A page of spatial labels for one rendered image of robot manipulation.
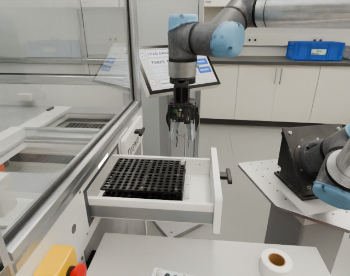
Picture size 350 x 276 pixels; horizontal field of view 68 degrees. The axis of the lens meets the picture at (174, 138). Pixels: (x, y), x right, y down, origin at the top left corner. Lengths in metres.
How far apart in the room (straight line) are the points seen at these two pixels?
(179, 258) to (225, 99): 3.10
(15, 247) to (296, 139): 0.89
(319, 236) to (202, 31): 0.81
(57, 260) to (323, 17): 0.69
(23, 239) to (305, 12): 0.67
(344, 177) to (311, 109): 3.19
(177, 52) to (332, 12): 0.33
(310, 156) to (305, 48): 2.97
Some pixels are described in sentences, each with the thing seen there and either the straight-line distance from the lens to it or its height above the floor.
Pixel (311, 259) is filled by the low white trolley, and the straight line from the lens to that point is 0.80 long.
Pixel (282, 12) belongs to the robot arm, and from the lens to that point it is 0.66.
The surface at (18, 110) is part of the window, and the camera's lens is 0.49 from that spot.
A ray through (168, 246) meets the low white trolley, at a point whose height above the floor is 0.76.
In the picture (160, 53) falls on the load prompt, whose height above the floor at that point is 1.15.
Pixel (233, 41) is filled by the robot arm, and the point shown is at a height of 1.27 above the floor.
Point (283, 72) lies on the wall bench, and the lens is 3.70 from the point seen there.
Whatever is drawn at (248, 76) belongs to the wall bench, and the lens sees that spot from 3.62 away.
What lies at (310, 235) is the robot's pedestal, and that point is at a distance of 1.08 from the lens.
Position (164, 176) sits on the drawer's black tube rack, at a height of 0.90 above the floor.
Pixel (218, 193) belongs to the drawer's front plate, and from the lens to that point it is 0.65.
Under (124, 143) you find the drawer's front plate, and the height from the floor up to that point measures 0.92.
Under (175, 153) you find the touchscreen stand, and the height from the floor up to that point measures 0.49.
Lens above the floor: 1.30
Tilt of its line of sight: 23 degrees down
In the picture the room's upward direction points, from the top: straight up
